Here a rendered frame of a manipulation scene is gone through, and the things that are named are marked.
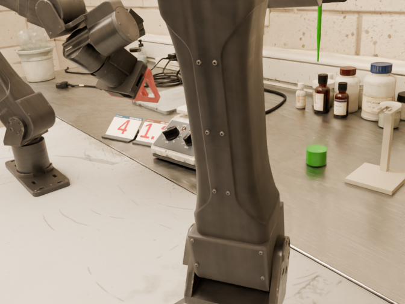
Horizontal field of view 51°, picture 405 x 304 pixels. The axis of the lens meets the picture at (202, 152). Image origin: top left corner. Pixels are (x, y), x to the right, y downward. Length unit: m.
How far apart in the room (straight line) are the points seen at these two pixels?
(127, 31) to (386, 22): 0.73
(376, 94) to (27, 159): 0.77
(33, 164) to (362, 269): 0.61
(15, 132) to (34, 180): 0.10
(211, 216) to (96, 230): 0.36
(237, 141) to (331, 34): 1.04
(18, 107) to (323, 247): 0.57
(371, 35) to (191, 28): 1.00
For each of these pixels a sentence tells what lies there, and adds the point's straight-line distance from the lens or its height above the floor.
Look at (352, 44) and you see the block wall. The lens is 1.28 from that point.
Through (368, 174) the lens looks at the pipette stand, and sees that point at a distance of 0.79.
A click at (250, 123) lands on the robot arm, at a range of 0.29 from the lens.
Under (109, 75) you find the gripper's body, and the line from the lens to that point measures 0.76.
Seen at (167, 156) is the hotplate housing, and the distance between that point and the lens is 0.86.
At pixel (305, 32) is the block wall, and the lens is 1.37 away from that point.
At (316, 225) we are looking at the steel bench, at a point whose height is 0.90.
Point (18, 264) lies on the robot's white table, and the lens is 0.65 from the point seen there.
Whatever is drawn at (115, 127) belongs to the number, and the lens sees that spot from 1.06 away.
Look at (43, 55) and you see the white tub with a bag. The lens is 1.82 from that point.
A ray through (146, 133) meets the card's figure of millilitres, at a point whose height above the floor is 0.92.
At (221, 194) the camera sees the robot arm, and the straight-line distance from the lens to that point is 0.32.
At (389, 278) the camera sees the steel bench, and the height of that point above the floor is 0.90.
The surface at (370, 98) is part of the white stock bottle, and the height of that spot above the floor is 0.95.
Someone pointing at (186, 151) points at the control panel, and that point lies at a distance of 0.82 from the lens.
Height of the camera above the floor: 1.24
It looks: 22 degrees down
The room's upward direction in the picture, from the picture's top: 4 degrees counter-clockwise
